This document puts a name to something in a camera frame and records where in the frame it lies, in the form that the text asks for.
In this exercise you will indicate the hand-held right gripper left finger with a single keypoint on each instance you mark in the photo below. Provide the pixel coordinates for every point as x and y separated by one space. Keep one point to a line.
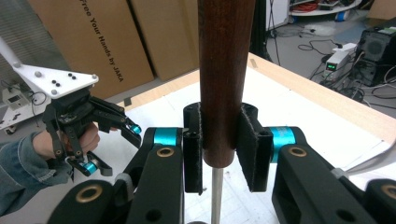
193 161

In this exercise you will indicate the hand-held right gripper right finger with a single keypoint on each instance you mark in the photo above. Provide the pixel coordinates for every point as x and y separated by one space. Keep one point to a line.
255 155

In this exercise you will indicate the black tape strip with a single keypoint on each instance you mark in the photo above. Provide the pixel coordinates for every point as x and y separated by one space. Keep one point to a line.
127 102

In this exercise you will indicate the white wheeled cabinet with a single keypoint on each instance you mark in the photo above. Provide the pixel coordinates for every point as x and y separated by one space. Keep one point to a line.
18 102

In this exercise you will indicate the printed cardboard sheet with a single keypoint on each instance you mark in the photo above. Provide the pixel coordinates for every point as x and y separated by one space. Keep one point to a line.
77 40

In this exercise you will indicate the white grid mat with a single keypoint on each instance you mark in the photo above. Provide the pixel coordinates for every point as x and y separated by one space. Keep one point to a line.
295 102

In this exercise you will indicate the beige tape strip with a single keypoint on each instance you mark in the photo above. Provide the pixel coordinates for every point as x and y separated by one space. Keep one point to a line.
254 63

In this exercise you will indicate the plain cardboard sheet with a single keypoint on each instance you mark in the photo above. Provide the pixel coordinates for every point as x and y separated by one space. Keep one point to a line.
168 34

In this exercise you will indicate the white power supply box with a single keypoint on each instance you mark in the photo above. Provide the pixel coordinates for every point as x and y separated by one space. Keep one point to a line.
336 65

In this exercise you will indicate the white power strip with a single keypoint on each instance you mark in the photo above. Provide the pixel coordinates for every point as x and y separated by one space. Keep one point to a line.
344 47

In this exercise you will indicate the black computer tower green label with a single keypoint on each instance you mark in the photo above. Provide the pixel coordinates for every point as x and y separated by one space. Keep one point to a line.
376 56

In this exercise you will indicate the white round table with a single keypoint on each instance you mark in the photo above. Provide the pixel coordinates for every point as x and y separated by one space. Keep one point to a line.
323 11

